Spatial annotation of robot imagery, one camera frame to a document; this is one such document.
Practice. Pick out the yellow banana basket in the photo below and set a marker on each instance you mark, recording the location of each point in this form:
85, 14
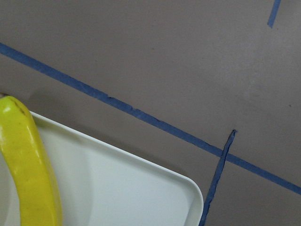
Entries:
29, 165

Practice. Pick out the white bear plate tray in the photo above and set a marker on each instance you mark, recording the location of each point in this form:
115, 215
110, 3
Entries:
101, 185

